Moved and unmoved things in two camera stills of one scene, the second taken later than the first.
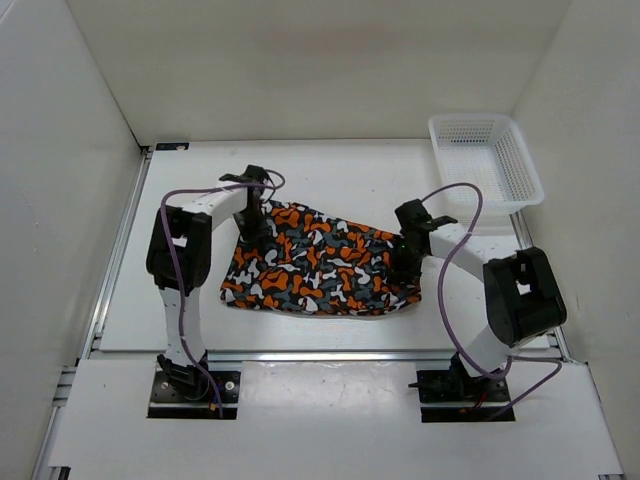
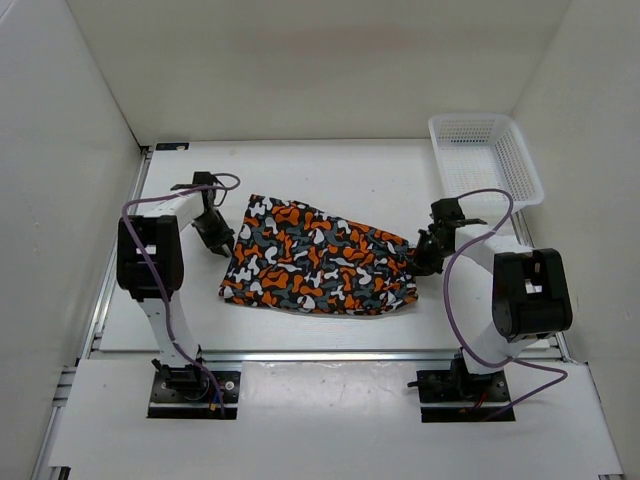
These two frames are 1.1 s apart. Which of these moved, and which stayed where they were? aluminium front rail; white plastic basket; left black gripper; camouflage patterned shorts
Moved: left black gripper
Stayed: camouflage patterned shorts; white plastic basket; aluminium front rail
